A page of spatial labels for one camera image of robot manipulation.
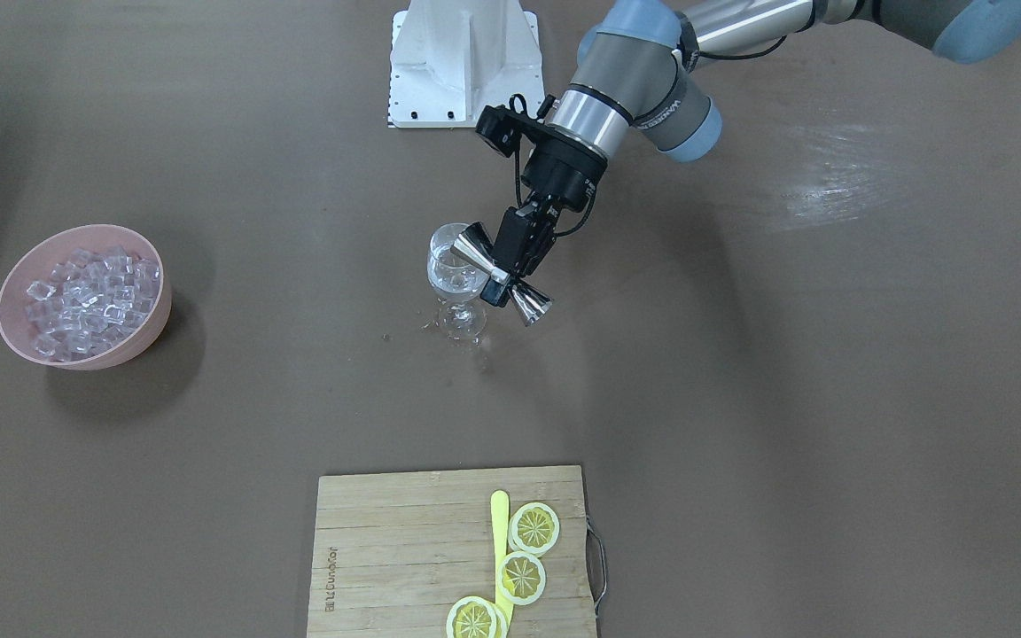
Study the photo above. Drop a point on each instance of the steel double jigger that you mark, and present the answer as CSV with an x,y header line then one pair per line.
x,y
474,247

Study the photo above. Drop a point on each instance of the clear wine glass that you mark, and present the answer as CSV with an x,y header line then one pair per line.
x,y
457,284

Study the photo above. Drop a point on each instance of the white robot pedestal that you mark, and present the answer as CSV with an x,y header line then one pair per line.
x,y
450,59

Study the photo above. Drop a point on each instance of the middle lemon slice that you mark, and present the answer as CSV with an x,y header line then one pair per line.
x,y
520,578

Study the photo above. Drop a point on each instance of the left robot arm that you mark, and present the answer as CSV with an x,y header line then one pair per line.
x,y
635,72

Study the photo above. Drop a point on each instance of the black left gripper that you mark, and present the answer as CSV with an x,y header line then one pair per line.
x,y
569,176

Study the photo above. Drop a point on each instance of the overlapped lemon slice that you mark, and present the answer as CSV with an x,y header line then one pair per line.
x,y
504,620

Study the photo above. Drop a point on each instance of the bamboo cutting board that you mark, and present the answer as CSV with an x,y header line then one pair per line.
x,y
394,551

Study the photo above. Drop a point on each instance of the pink bowl of ice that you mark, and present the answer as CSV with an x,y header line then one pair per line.
x,y
85,299

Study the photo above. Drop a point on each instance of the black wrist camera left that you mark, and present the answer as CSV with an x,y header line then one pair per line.
x,y
502,128

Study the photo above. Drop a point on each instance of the yellow plastic stick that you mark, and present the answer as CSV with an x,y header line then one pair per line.
x,y
499,516

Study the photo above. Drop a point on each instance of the far lemon slice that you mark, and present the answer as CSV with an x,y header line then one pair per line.
x,y
473,616

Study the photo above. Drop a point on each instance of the lemon slice near handle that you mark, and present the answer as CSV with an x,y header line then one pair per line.
x,y
534,528

